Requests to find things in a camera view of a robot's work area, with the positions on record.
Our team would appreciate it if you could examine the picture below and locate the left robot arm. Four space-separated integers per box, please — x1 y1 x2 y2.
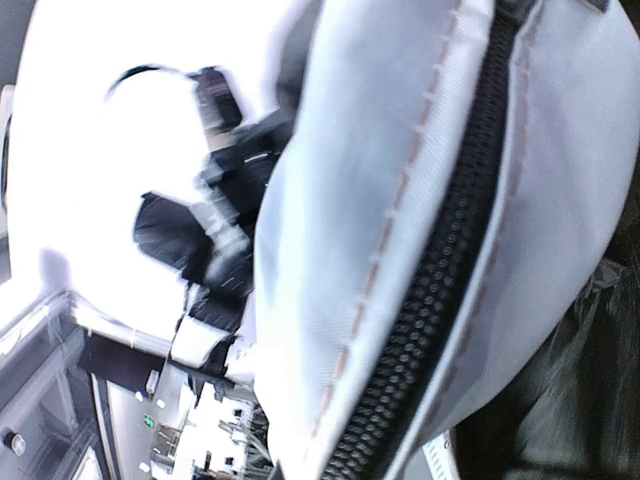
107 64 295 383

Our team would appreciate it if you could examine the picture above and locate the black student backpack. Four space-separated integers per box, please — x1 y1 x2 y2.
455 220 639 479

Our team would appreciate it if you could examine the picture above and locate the grey pencil pouch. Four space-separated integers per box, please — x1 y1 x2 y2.
255 1 639 479

